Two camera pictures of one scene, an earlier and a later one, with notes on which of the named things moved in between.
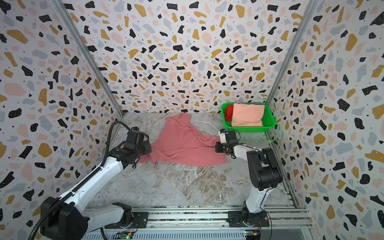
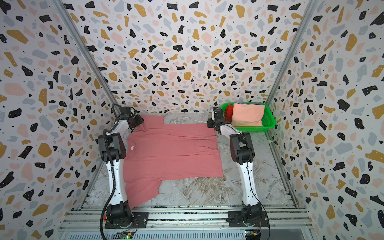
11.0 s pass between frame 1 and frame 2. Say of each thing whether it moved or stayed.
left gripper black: moved
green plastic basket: stayed
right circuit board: stayed
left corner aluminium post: stayed
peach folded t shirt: stayed
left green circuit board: stayed
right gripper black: moved
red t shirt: stayed
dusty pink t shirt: moved
